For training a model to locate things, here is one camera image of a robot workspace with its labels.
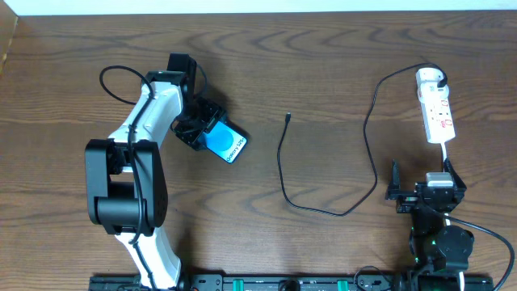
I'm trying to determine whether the white power strip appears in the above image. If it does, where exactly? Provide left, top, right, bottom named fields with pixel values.
left=418, top=86, right=456, bottom=144

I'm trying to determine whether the blue Galaxy smartphone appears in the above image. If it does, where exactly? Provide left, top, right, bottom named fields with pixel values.
left=201, top=120, right=248, bottom=164

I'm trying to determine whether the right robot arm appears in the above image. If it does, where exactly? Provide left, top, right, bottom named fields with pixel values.
left=385, top=160, right=474, bottom=290

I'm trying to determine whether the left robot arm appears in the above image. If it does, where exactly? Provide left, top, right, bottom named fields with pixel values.
left=85, top=53, right=224, bottom=290

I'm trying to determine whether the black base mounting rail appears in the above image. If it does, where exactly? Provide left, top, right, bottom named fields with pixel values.
left=86, top=274, right=494, bottom=291

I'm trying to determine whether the cardboard side panel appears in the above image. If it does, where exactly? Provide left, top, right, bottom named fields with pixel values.
left=0, top=0, right=19, bottom=71

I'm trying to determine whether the white USB wall charger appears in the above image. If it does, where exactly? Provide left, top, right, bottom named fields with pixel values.
left=415, top=67, right=449, bottom=93

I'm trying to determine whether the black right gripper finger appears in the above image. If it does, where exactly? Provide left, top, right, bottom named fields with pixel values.
left=443, top=158, right=465, bottom=187
left=389, top=159, right=401, bottom=194

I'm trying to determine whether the black USB charging cable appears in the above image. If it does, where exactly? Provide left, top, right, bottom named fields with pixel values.
left=276, top=61, right=449, bottom=217

